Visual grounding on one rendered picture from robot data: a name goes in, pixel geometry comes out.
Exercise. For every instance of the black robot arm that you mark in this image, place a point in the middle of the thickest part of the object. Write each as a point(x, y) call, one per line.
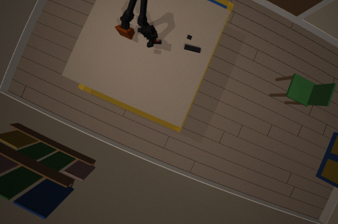
point(128, 15)

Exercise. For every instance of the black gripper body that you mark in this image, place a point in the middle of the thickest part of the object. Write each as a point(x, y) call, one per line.
point(150, 43)

